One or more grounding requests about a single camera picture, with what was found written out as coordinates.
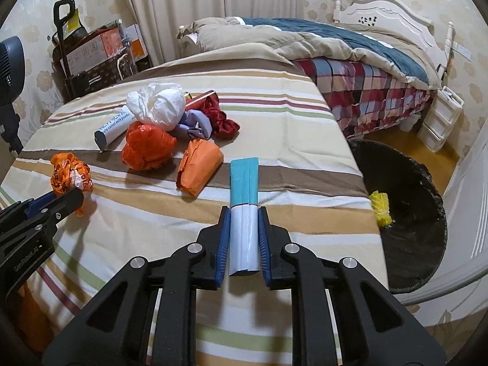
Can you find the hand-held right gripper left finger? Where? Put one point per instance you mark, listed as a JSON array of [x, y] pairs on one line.
[[225, 244]]

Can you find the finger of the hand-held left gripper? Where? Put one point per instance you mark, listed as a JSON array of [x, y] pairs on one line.
[[40, 203], [63, 204]]

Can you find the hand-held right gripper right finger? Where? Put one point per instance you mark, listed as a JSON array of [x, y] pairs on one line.
[[264, 244]]

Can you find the orange printed plastic bag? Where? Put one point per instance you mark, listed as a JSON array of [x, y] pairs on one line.
[[66, 171]]

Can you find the teal and white tube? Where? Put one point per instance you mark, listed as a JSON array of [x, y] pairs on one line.
[[244, 183]]

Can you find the white printed tube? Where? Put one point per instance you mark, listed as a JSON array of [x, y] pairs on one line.
[[112, 125]]

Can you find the plain orange plastic bag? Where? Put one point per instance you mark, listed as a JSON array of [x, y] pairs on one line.
[[146, 145]]

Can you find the lavender paper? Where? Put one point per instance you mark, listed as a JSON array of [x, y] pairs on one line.
[[198, 124]]

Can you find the white plastic bag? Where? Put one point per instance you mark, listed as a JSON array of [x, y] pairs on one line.
[[160, 105]]

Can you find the black-lined trash bin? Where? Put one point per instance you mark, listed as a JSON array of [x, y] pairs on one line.
[[411, 183]]

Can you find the orange folded paper pouch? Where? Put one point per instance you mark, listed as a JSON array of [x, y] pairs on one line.
[[200, 164]]

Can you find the dark red cloth scrunchie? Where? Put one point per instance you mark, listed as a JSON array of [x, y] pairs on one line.
[[223, 125]]

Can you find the striped tablecloth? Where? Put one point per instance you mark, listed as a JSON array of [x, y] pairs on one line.
[[267, 122]]

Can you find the yellow foam net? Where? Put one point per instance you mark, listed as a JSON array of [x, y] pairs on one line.
[[380, 207]]

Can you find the dark patterned storage box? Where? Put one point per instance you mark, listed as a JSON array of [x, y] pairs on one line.
[[99, 78]]

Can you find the black standing fan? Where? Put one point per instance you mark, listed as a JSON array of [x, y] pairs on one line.
[[9, 68]]

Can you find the red metallic tube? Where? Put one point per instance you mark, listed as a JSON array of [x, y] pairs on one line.
[[200, 99]]

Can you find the white and orange cardboard box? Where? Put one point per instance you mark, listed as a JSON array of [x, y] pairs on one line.
[[95, 47]]

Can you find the small white orange box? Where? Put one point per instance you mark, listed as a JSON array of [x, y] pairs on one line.
[[135, 42]]

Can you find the white door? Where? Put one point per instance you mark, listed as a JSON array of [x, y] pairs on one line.
[[469, 217]]

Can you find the white plastic drawer unit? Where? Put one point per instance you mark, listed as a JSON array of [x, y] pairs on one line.
[[438, 122]]

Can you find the beige and blue duvet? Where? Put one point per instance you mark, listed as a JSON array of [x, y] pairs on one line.
[[324, 36]]

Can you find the cream curtain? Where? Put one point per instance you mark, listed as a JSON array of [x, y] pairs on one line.
[[183, 7]]

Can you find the white wooden headboard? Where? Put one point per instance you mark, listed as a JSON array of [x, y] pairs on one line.
[[389, 11]]

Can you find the white wall socket strip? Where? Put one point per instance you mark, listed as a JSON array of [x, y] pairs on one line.
[[463, 50]]

